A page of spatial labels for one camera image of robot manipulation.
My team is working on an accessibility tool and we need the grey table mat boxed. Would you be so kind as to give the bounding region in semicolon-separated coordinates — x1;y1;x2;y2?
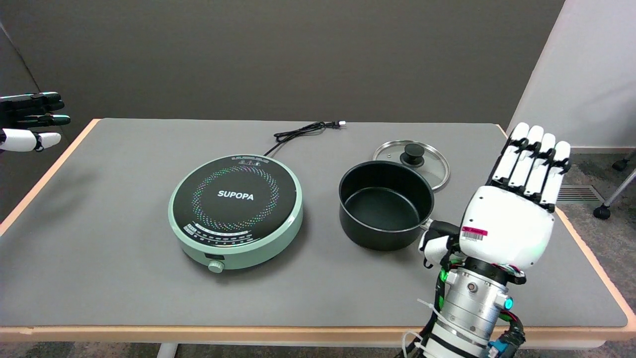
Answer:
0;118;629;329

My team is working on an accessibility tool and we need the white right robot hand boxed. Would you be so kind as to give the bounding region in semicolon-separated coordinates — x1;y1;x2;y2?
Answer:
419;123;572;273

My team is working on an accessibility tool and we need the glass lid with black knob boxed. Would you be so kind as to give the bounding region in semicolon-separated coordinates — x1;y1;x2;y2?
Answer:
373;140;451;192

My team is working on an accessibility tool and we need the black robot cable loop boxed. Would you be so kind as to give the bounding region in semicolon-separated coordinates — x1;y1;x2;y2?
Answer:
489;313;526;358

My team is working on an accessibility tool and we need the floor air vent grille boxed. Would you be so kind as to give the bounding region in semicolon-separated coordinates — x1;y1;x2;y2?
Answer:
556;185;604;203

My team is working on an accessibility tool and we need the black cable with green tip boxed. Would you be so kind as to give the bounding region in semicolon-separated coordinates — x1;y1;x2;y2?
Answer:
397;271;448;358

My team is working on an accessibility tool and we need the black power cord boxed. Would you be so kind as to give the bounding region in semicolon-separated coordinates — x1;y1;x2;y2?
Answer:
263;121;346;157

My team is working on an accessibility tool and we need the green round induction cooker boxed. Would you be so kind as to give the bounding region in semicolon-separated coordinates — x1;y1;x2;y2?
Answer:
168;154;304;274

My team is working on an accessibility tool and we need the grey wheeled chair base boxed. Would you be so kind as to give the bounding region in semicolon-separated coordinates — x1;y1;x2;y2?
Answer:
594;151;636;220

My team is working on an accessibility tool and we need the black saucepan with handle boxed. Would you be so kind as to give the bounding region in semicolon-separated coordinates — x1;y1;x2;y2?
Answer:
339;161;462;252

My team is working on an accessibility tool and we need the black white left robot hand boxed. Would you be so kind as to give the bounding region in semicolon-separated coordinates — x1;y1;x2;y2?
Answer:
0;92;71;153

